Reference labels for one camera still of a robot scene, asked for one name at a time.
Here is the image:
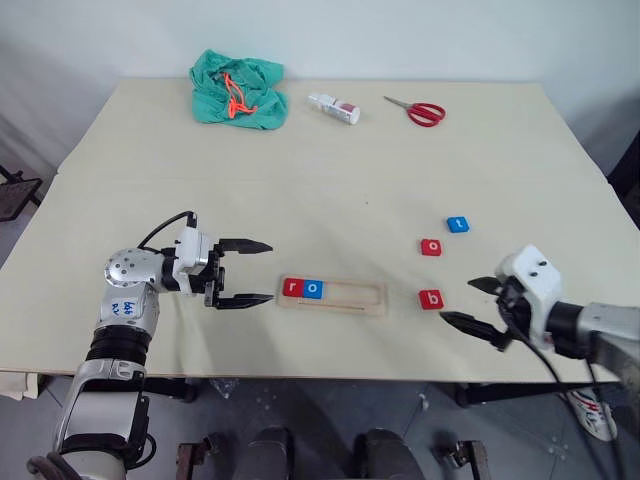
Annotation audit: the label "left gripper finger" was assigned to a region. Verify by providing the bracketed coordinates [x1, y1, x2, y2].
[214, 293, 275, 311]
[219, 238, 275, 257]

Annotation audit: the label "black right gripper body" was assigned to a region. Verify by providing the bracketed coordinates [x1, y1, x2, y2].
[492, 276, 532, 352]

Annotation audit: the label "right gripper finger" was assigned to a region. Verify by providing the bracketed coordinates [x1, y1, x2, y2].
[439, 310, 512, 351]
[467, 276, 506, 297]

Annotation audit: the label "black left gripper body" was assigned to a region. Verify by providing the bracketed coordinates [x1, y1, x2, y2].
[201, 239, 227, 309]

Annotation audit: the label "red letter b block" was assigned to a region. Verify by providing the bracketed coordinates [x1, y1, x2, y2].
[417, 288, 446, 313]

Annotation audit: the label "wooden letter tray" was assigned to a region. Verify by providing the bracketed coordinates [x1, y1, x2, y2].
[277, 273, 389, 318]

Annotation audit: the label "white patterned sneaker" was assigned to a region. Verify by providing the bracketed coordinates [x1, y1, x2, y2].
[566, 389, 619, 443]

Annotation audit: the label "dark rounded shape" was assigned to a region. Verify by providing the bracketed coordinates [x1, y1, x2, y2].
[353, 428, 424, 480]
[246, 424, 297, 480]

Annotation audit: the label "white plastic bottle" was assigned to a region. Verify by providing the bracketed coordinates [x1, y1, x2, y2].
[307, 92, 362, 126]

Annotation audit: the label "black object at room edge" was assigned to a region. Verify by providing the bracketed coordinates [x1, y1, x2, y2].
[605, 124, 640, 202]

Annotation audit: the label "black metal stand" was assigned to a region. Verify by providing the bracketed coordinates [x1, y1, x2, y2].
[0, 164, 44, 224]

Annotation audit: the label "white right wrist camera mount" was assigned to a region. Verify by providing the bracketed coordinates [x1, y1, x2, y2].
[494, 244, 564, 347]

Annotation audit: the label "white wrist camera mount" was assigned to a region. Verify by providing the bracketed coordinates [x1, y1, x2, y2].
[173, 225, 215, 297]
[494, 244, 564, 347]

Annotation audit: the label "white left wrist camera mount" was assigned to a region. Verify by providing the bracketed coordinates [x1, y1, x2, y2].
[173, 225, 215, 297]

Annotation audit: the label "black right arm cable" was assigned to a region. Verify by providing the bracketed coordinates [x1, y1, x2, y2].
[509, 299, 609, 416]

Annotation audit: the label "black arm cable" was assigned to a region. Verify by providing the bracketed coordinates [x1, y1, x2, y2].
[136, 210, 199, 251]
[509, 299, 609, 416]

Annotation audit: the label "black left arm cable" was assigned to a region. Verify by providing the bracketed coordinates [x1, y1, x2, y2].
[136, 210, 199, 251]

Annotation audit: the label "rusty metal bracket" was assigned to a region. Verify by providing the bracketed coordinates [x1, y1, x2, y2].
[176, 434, 227, 480]
[433, 439, 490, 480]

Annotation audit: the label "green cloth drawstring bag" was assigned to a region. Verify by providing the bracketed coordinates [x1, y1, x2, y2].
[188, 48, 290, 131]

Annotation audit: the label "orange drawstring cord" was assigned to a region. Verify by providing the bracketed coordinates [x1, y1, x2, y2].
[219, 73, 257, 121]

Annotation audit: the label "red-handled scissors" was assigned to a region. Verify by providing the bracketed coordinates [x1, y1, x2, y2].
[383, 95, 447, 128]

